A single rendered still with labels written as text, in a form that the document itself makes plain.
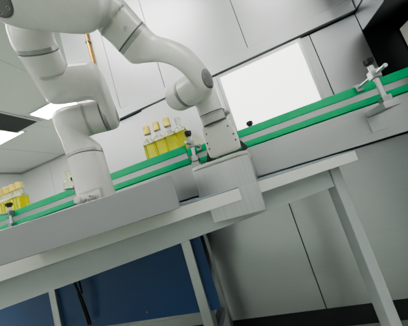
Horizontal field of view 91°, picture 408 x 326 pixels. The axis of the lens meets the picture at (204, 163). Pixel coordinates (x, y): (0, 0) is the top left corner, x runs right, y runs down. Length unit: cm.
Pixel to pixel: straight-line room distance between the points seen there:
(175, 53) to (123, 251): 49
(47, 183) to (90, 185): 620
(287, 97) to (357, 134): 35
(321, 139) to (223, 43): 73
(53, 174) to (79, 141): 601
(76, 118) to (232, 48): 87
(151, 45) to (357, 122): 73
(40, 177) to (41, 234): 656
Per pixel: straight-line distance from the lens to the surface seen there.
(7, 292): 69
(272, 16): 131
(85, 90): 62
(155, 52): 50
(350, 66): 121
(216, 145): 60
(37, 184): 712
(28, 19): 51
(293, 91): 109
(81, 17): 46
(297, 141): 85
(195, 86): 49
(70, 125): 67
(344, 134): 89
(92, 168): 62
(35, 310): 150
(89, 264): 61
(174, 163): 83
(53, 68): 62
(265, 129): 87
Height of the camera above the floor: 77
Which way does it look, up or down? 7 degrees up
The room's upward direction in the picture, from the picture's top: 17 degrees counter-clockwise
